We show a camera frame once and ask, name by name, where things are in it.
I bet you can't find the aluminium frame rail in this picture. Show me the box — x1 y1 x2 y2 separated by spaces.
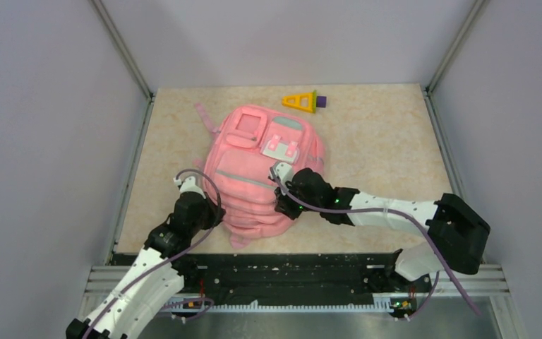
423 1 490 202
76 1 155 264

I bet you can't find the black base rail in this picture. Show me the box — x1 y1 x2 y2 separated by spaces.
173 253 448 307

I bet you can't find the aluminium frame rail left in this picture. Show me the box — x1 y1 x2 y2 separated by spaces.
76 1 155 264

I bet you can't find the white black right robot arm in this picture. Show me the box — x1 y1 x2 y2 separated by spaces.
270 162 491 291

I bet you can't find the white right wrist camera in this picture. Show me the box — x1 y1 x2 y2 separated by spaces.
269 162 295 186

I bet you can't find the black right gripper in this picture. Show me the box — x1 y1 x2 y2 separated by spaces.
275 177 323 221

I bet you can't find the pink student backpack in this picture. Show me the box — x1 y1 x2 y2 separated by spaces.
195 104 325 249

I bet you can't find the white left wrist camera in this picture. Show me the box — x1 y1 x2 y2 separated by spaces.
174 176 205 198

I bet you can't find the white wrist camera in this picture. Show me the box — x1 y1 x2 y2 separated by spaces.
174 176 205 198
269 162 295 186

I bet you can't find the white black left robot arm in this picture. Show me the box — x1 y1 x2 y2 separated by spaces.
65 192 225 338

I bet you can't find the yellow green purple toy block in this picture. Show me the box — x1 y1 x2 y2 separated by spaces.
281 90 327 114

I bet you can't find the aluminium frame rail right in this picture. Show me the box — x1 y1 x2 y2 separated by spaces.
423 1 490 202

